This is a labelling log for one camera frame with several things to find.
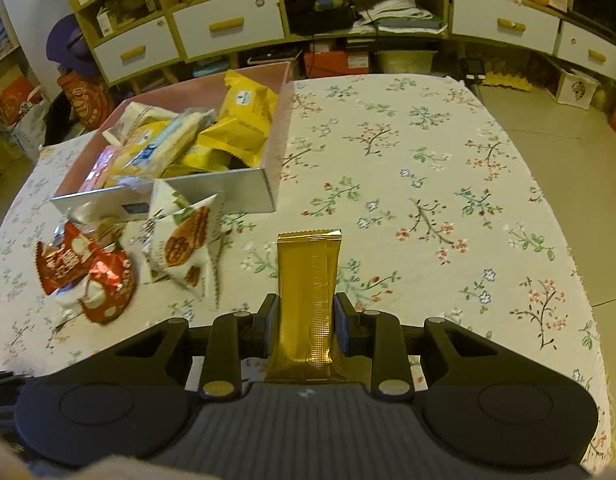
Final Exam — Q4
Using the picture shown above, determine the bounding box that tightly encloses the yellow waffle sandwich packet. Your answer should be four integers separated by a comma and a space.
196, 70, 279, 168

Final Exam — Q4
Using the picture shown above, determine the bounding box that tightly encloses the gold snack bar packet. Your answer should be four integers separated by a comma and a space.
266, 230, 345, 384

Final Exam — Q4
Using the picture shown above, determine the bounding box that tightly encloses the white walnut snack packet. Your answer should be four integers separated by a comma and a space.
142, 180, 223, 309

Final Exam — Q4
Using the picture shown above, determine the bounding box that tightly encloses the yellow white TV cabinet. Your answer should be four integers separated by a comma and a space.
68, 0, 616, 84

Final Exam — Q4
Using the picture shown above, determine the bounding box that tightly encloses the red snack packet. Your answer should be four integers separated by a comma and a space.
78, 249, 137, 324
35, 221, 102, 296

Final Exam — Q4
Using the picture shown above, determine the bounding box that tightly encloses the floral white tablecloth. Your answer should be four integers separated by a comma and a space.
0, 75, 612, 472

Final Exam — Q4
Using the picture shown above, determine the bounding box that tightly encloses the orange cartoon bag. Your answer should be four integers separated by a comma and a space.
56, 70, 114, 131

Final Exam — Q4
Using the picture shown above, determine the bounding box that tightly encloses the purple plush toy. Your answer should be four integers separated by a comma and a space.
46, 14, 99, 76

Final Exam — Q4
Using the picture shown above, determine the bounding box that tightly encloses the red shoe box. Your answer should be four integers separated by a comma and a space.
304, 51, 370, 78

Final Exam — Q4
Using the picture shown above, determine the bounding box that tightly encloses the white printed snack packet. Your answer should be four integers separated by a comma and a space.
102, 102, 177, 146

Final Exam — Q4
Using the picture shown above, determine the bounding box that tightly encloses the pink silver storage box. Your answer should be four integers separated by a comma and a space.
52, 63, 294, 220

